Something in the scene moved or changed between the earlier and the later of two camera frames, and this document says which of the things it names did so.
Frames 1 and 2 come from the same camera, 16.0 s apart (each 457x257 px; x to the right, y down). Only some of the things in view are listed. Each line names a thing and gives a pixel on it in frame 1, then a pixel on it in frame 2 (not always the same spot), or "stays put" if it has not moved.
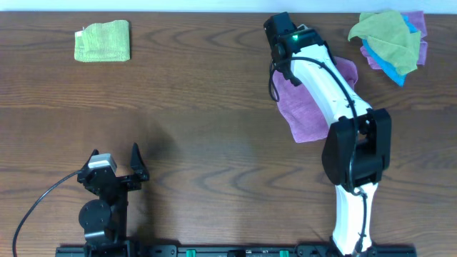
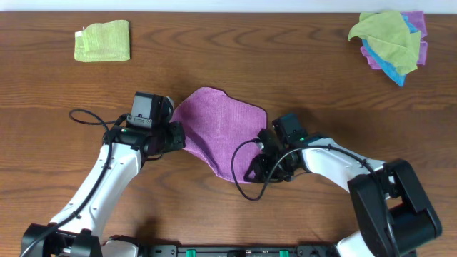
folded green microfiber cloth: [105, 41] stays put
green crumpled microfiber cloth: [389, 36] stays put
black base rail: [278, 250] stays put
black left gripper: [119, 180] -> [176, 135]
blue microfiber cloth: [400, 78] stays put
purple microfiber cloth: [304, 119] -> [213, 123]
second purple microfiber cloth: [419, 21] stays put
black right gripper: [277, 23] -> [266, 161]
